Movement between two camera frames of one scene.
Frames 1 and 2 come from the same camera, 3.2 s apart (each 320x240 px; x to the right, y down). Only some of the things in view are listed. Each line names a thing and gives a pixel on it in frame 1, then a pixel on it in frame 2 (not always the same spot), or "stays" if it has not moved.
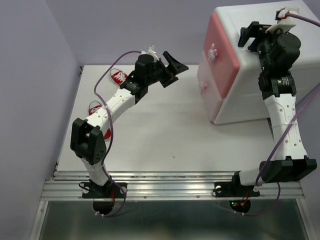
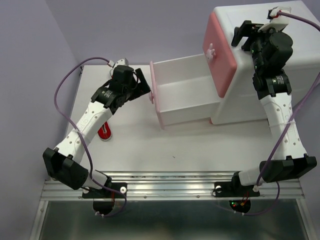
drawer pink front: x=220 y=54 stays
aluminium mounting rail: x=68 y=185 stays
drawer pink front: x=210 y=92 -> x=153 y=95
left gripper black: x=175 y=68 -> x=138 y=92
